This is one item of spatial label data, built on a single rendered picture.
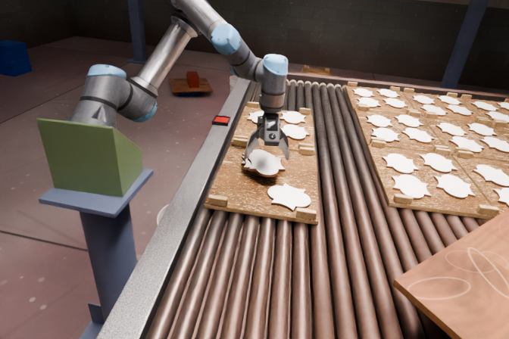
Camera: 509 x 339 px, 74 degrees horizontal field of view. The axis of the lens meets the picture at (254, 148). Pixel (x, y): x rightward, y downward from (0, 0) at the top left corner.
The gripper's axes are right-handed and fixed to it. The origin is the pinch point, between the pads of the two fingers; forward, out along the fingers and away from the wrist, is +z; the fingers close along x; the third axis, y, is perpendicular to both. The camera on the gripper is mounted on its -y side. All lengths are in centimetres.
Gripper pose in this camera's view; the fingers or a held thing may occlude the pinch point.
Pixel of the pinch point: (266, 161)
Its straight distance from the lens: 115.6
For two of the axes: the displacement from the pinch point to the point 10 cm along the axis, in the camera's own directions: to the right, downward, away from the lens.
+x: -9.9, -0.2, -1.1
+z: -0.7, 8.7, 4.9
